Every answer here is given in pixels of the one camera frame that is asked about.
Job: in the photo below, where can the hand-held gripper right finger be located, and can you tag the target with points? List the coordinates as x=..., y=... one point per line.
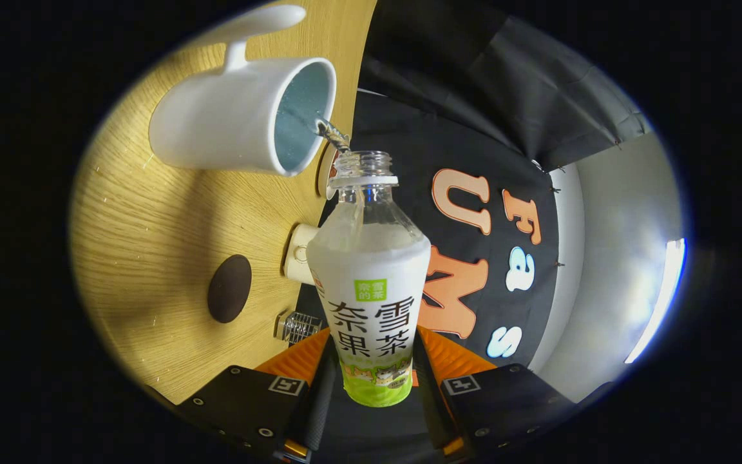
x=428, y=399

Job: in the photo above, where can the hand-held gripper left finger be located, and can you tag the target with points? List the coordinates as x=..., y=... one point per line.
x=319, y=399

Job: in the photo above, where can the clear juice bottle white label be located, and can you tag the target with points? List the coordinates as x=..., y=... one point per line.
x=371, y=303

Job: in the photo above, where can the dark brown round coaster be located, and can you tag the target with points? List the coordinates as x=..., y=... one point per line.
x=229, y=289

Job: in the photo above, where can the white toaster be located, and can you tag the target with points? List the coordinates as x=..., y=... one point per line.
x=297, y=258

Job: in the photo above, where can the wooden table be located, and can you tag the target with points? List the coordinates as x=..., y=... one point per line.
x=152, y=219

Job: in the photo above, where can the black backdrop cloth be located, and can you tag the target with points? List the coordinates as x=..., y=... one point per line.
x=474, y=84

